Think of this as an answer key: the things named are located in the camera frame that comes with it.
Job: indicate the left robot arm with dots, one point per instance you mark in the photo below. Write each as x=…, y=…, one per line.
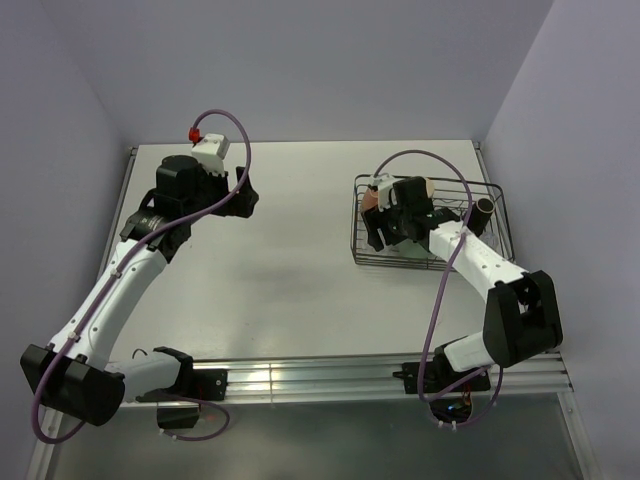
x=73, y=374

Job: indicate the cream floral mug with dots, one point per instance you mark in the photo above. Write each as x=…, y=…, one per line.
x=430, y=187

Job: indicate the aluminium rail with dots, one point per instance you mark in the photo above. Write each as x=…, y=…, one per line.
x=355, y=378

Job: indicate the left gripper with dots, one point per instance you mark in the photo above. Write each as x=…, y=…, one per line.
x=240, y=205

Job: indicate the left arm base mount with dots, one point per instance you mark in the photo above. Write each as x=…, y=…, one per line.
x=182, y=410

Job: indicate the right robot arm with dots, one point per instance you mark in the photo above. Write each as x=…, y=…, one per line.
x=521, y=318

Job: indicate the tall clear glass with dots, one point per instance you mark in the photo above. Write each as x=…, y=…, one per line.
x=393, y=251

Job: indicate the small clear glass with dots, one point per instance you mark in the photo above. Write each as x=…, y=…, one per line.
x=492, y=239

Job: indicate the black wire dish rack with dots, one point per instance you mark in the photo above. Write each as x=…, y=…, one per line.
x=445, y=192

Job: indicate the pink mug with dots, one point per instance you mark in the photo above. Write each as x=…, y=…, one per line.
x=369, y=200

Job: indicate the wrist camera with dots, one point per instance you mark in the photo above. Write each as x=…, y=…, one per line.
x=209, y=150
x=381, y=191

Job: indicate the dark brown mug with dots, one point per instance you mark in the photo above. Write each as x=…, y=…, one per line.
x=480, y=215

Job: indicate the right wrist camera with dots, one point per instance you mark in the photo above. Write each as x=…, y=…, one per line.
x=381, y=191

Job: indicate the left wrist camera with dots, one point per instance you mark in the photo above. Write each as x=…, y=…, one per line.
x=209, y=150

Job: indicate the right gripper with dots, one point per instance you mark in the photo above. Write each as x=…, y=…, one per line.
x=373, y=220

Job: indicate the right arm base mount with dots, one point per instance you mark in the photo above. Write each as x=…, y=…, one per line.
x=438, y=375

